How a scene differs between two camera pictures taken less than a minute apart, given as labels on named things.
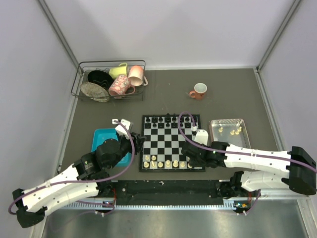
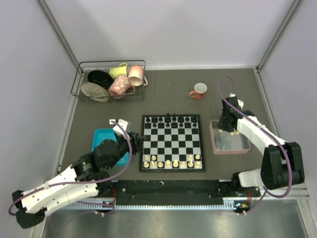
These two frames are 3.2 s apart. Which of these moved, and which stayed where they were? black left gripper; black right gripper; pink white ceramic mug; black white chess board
Moved: black right gripper
Stayed: black white chess board; black left gripper; pink white ceramic mug
